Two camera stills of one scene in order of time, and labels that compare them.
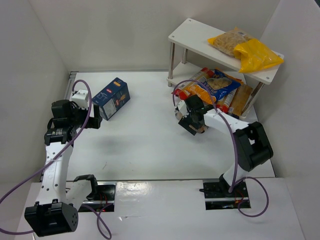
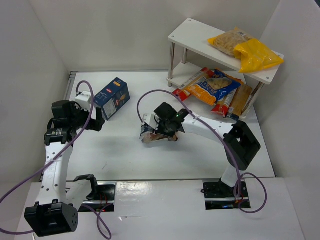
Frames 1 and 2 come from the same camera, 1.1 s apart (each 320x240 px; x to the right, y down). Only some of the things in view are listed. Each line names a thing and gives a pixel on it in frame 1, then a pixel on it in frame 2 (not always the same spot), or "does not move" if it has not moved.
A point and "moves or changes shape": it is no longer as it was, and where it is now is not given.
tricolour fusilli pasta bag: (179, 115) moves or changes shape
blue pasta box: (112, 97) does not move
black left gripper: (90, 119) does not move
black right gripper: (189, 122) → (160, 130)
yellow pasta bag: (256, 56) does not move
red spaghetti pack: (223, 105) does not move
